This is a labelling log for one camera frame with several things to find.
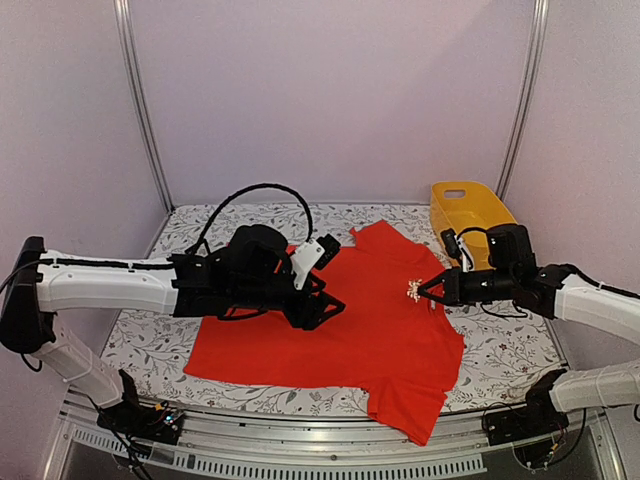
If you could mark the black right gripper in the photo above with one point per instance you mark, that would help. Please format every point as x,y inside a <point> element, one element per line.
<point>435,281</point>

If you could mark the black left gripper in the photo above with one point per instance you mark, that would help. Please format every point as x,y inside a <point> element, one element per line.
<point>323,302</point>

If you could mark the red t-shirt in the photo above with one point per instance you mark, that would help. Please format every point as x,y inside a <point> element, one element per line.
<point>404,353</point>

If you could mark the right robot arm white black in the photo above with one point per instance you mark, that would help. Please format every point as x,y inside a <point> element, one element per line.
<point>555,292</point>

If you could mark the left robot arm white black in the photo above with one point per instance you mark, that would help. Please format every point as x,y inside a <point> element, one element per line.
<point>44,282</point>

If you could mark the floral patterned table mat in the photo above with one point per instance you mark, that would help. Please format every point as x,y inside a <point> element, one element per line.
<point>504,354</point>

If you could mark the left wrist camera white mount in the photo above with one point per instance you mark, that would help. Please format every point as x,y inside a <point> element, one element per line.
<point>310,255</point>

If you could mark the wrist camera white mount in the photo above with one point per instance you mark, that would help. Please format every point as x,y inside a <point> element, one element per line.
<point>310,255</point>
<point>456,248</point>

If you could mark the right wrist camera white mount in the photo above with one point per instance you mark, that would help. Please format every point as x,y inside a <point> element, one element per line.
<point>456,248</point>

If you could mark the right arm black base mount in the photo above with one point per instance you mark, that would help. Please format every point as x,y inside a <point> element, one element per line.
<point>504,423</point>

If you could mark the aluminium front rail frame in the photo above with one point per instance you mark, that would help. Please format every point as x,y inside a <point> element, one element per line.
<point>220,444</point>

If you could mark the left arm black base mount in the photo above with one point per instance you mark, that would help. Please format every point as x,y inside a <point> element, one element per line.
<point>159,423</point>

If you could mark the right aluminium corner post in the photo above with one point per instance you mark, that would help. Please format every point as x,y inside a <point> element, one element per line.
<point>532,65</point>

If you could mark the aluminium corner post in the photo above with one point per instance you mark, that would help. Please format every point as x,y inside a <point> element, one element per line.
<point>122,10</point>
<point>532,65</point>

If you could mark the left aluminium corner post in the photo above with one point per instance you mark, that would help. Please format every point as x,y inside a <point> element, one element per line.
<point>122,10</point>

